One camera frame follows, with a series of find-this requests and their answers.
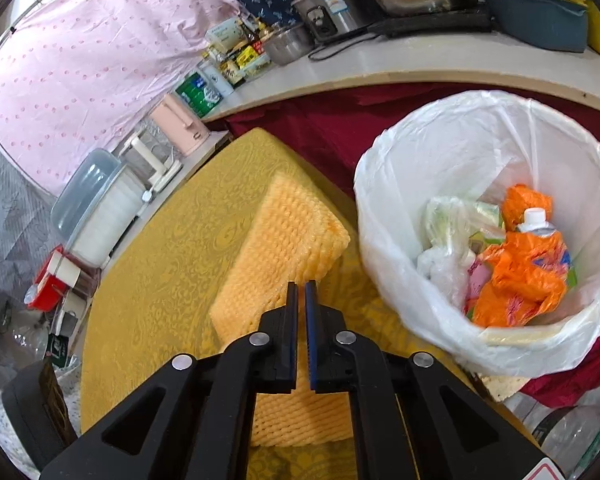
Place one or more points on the clear plastic bottle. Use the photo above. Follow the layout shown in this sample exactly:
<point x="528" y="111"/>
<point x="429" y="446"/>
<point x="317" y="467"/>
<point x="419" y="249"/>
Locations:
<point x="570" y="435"/>

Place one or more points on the pink electric kettle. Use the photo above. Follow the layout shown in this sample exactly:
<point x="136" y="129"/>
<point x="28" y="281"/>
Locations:
<point x="180" y="125"/>

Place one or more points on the waste bin with white liner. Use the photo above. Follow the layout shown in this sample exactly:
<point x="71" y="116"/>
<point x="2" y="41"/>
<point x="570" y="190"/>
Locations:
<point x="455" y="160"/>

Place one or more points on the pink dotted curtain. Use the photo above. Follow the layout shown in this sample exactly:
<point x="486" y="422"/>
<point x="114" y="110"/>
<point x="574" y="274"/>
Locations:
<point x="105" y="60"/>

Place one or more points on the white carton box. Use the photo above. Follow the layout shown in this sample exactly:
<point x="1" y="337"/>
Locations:
<point x="225" y="35"/>

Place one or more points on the white container with grey lid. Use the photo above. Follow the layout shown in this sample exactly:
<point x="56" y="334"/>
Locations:
<point x="100" y="210"/>

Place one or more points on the plain orange plastic bag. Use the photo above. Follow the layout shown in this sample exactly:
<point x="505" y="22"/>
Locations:
<point x="517" y="205"/>

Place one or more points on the blue plastic basin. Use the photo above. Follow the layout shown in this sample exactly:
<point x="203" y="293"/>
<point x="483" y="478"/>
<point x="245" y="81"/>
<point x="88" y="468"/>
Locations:
<point x="530" y="20"/>

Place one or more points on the small steel pot with lid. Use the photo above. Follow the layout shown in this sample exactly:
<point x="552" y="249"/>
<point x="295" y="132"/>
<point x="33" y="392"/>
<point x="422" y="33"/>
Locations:
<point x="285" y="45"/>

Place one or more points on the steel rice cooker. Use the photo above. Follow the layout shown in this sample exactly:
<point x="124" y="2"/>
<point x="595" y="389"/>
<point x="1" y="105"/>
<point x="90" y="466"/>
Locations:
<point x="330" y="5"/>

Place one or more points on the green white paper box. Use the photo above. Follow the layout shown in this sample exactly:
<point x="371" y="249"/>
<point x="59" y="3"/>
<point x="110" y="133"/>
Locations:
<point x="197" y="95"/>

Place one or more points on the black induction cooker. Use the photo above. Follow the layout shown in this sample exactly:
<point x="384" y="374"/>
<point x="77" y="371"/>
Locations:
<point x="430" y="25"/>

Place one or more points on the white bottle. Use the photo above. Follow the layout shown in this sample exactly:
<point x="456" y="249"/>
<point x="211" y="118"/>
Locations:
<point x="220" y="80"/>

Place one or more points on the yellow green snack wrapper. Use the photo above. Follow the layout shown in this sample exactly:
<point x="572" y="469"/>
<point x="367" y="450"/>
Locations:
<point x="455" y="215"/>

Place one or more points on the grey quilted cloth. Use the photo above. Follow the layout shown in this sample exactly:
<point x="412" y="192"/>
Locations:
<point x="10" y="210"/>

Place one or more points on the clear food container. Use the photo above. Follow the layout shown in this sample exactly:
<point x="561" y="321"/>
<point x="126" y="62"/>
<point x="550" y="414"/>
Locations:
<point x="257" y="67"/>

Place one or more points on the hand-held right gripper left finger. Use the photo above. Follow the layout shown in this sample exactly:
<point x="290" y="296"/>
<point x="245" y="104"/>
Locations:
<point x="292" y="320"/>

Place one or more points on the white tissue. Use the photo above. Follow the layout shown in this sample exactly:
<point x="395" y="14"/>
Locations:
<point x="442" y="270"/>

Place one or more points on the yellow knitted cloth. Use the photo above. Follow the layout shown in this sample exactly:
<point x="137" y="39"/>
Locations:
<point x="280" y="230"/>

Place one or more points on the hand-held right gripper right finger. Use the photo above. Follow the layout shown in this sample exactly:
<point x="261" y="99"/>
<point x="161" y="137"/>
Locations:
<point x="311" y="320"/>

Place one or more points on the white glass kettle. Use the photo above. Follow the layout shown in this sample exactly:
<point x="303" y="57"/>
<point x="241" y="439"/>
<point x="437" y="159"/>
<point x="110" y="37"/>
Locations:
<point x="145" y="160"/>

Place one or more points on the printed orange plastic bag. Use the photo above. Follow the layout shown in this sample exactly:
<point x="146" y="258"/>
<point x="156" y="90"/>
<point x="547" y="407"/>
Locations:
<point x="520" y="270"/>

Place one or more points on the yellow patterned tablecloth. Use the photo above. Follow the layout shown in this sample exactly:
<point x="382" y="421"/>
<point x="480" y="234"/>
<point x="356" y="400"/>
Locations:
<point x="180" y="260"/>

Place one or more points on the red white container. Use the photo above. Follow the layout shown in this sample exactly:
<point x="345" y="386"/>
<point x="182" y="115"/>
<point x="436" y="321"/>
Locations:
<point x="45" y="292"/>

